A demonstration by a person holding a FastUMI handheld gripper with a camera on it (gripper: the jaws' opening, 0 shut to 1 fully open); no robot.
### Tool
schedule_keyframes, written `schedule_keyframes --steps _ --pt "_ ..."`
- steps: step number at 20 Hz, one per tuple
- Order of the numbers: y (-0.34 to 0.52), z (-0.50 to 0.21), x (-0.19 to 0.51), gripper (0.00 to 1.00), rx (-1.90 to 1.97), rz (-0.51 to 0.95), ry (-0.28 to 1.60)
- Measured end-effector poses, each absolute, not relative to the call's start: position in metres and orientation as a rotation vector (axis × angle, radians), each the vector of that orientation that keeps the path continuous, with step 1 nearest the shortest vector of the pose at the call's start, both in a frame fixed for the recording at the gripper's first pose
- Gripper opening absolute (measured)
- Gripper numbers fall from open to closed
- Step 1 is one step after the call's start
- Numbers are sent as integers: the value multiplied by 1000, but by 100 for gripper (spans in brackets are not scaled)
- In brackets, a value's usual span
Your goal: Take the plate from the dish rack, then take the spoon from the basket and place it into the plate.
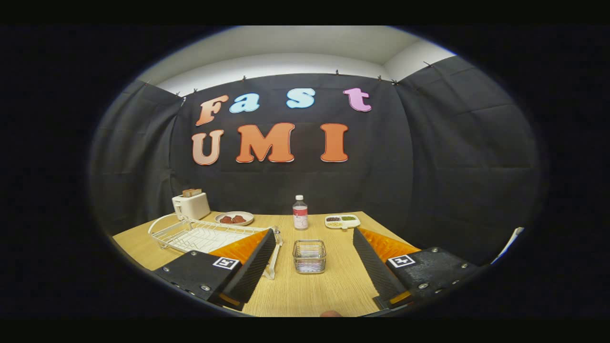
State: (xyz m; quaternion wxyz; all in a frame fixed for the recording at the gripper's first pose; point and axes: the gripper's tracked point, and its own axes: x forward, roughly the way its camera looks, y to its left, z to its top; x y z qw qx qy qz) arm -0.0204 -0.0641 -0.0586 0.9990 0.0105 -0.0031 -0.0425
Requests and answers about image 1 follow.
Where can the white toaster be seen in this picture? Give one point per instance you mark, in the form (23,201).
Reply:
(193,206)

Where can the black backdrop cloth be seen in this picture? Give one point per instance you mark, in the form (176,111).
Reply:
(286,186)

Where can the clear plastic bottle red label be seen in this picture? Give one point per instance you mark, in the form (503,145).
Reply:
(300,219)

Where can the white divided dish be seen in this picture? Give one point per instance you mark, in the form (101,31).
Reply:
(342,221)

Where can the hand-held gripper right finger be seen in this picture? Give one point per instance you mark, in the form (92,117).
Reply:
(376,269)

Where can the white plate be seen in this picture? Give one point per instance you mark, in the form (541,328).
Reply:
(249,217)

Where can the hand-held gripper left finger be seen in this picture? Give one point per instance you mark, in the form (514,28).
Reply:
(252,271)

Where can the red food piece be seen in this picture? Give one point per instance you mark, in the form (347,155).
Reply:
(226,220)
(239,219)

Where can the row of backdrop clips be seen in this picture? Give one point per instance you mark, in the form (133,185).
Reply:
(336,72)

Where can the brown toast slices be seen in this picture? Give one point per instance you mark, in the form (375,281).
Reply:
(192,192)

